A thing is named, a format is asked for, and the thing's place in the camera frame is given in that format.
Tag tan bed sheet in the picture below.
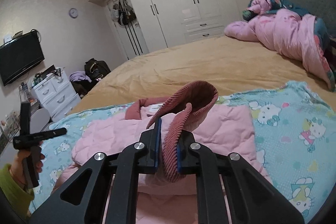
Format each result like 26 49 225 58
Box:
72 36 335 113

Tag pink floral comforter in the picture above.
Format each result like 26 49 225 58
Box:
224 0 335 92

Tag hanging bags on door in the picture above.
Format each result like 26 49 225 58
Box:
111 0 137 26

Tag black wall television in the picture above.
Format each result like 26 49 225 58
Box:
0 30 45 86

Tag white drawer dresser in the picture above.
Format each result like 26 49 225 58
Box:
31 68 80 122

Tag Hello Kitty blue blanket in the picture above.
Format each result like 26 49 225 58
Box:
30 81 335 223

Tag round wall clock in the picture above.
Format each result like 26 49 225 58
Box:
68 8 78 19

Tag lavender clothes pile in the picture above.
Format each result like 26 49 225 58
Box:
69 71 92 83

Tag green sleeved left forearm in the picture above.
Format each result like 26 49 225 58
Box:
1 164 35 220

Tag pink quilted jacket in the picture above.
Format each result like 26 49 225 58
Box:
56 81 267 223

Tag black bag on floor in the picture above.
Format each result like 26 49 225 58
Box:
84 58 111 81

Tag left hand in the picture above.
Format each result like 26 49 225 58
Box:
9 150 45 189

